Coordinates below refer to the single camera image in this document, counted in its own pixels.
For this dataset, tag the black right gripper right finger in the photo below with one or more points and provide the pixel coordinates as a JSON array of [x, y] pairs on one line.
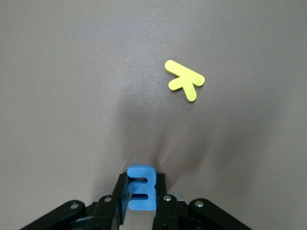
[[168, 213]]

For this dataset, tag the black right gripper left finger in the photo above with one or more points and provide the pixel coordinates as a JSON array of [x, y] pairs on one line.
[[105, 213]]

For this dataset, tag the blue letter E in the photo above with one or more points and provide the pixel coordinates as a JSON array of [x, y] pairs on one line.
[[151, 189]]

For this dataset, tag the yellow letter K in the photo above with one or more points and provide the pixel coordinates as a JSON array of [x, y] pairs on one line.
[[187, 79]]

